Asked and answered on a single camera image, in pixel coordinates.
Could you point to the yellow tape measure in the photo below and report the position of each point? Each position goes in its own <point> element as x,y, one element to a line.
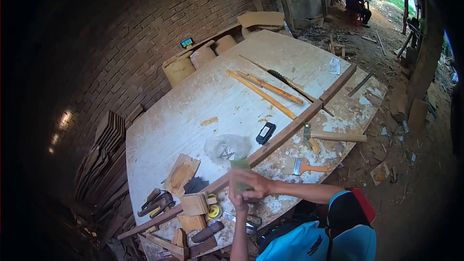
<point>214,211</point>

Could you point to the grey metal bar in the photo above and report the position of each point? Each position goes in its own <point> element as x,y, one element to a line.
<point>360,83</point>

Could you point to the stack of dark wooden boards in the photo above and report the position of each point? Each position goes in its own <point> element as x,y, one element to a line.
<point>105,163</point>

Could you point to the clear plastic bag of nails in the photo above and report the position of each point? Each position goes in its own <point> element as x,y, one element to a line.
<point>227,148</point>

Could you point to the pile of wooden offcuts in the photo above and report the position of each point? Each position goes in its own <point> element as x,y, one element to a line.
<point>174,244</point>

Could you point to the green sandpaper piece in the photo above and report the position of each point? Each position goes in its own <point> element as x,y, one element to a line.
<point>240,165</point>

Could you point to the small clear plastic packet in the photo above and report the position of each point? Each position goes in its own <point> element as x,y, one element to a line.
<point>334,66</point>

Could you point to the circular saw blade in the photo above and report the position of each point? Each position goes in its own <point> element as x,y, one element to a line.
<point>284,78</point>

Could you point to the small tan sack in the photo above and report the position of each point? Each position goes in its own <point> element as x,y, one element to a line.
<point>224,44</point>

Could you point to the person's left hand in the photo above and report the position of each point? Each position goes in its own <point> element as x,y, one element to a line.
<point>238,201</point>

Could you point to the person's left fingers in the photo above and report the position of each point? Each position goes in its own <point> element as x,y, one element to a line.
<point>232,193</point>

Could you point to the cardboard sheet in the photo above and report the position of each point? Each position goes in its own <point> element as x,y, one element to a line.
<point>261,19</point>

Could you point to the thick wooden block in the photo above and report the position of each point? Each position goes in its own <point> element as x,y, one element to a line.
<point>398,99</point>

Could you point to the flat brown wooden slab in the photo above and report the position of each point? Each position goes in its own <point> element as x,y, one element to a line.
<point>417,115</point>

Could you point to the flat light wooden board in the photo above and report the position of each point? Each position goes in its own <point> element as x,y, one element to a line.
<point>181,174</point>

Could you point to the pile of hand tools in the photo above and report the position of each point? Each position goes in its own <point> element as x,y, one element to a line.
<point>156,203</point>

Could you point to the phone with lit screen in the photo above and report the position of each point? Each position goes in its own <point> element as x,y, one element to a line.
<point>187,42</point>

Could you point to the large tan sack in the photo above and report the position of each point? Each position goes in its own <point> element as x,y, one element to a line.
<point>179,69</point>

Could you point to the dark sandpaper sheet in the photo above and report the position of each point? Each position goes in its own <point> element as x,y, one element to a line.
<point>195,185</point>

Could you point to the square wooden block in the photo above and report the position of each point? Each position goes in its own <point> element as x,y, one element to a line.
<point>192,222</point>

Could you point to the person's right hand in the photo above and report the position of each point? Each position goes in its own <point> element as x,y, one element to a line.
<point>255,184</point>

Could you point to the long brown wooden rail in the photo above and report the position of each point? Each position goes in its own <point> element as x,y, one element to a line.
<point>275,143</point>

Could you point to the short light wooden stick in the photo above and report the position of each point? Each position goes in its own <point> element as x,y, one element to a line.
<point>275,89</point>

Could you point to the black rectangular device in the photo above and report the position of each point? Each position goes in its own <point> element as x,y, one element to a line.
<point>265,133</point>

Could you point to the long light wooden stick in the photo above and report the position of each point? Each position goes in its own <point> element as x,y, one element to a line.
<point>261,94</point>

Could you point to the person's body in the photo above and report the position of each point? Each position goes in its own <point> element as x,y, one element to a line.
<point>319,235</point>

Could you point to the medium tan sack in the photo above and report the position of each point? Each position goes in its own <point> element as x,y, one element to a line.
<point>203,56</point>

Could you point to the wooden post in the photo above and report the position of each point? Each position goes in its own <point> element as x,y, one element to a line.
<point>427,54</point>

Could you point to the person's right fingers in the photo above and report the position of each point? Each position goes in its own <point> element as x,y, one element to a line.
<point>236,176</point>

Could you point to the red stool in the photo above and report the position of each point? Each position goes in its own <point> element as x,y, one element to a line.
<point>355,18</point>

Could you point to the wood scrap on ground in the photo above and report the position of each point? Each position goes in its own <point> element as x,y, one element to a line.
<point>379,173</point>

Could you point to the stack of small wooden blocks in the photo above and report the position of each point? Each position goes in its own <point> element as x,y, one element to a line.
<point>194,204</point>

